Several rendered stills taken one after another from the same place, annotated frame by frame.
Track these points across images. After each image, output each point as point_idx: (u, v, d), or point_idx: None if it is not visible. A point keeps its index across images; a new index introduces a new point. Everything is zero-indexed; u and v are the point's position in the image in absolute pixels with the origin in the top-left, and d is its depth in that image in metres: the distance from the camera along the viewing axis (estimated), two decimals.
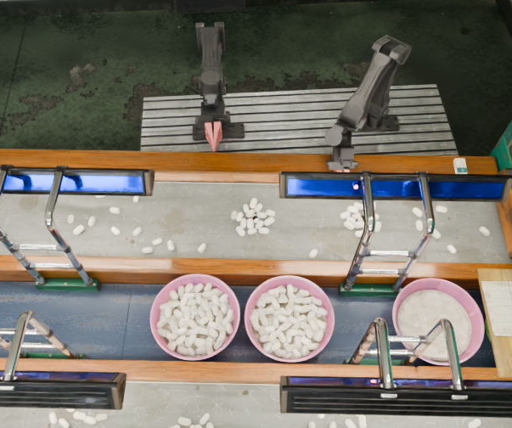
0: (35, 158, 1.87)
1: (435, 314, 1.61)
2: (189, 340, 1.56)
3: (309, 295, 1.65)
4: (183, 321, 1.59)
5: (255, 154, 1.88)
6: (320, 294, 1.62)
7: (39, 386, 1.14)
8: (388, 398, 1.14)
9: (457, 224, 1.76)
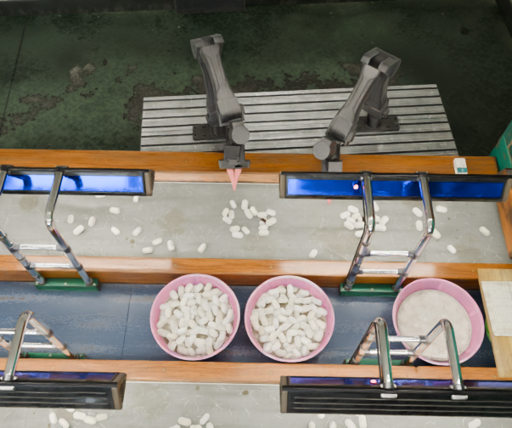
0: (35, 158, 1.87)
1: (435, 314, 1.61)
2: (189, 340, 1.56)
3: (309, 295, 1.65)
4: (183, 321, 1.59)
5: (255, 154, 1.88)
6: (320, 294, 1.62)
7: (39, 386, 1.14)
8: (388, 398, 1.14)
9: (457, 224, 1.76)
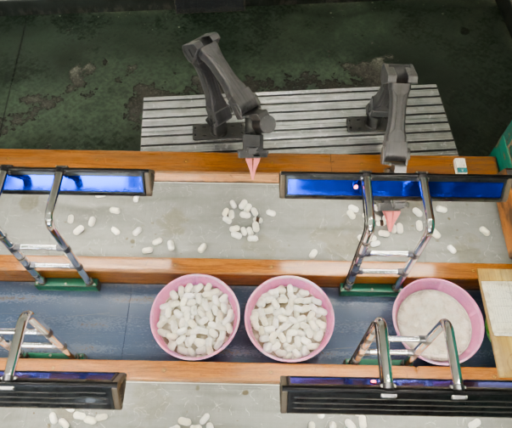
0: (35, 158, 1.87)
1: (435, 314, 1.61)
2: (189, 340, 1.56)
3: (309, 295, 1.65)
4: (183, 321, 1.59)
5: None
6: (320, 294, 1.62)
7: (39, 386, 1.14)
8: (388, 398, 1.14)
9: (457, 224, 1.76)
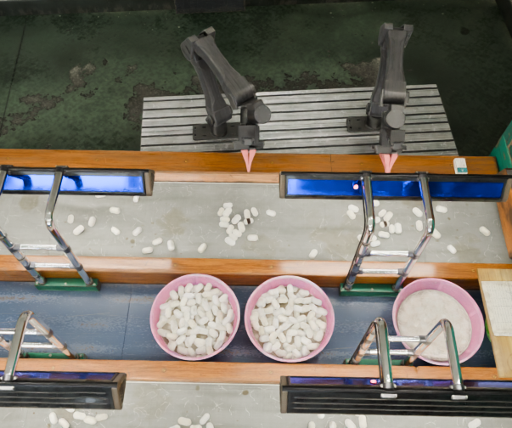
0: (35, 158, 1.87)
1: (435, 314, 1.61)
2: (189, 340, 1.56)
3: (309, 295, 1.65)
4: (183, 321, 1.59)
5: (255, 154, 1.88)
6: (320, 294, 1.62)
7: (39, 386, 1.14)
8: (388, 398, 1.14)
9: (457, 224, 1.76)
